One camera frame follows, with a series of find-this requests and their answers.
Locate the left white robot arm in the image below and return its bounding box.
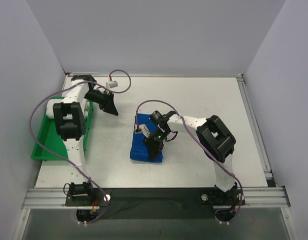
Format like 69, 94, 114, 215
52, 75, 118, 174

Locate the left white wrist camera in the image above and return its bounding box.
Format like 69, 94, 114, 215
106, 77, 118, 89

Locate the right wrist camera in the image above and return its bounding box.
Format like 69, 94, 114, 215
134, 125, 143, 134

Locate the aluminium right rail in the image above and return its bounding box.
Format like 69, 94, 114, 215
236, 74, 277, 187

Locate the green plastic tray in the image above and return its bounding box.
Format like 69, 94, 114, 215
32, 97, 93, 161

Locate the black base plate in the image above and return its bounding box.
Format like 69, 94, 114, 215
65, 187, 245, 222

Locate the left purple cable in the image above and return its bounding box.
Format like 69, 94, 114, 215
29, 69, 132, 224

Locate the rolled white towel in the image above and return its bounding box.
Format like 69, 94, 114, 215
46, 98, 91, 119

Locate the blue towel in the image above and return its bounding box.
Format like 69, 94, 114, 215
130, 113, 163, 164

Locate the aluminium rail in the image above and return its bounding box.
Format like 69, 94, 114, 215
236, 74, 277, 187
22, 187, 290, 209

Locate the aluminium front rail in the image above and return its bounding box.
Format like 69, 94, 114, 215
22, 187, 290, 209

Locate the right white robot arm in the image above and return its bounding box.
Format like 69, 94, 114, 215
143, 110, 237, 205

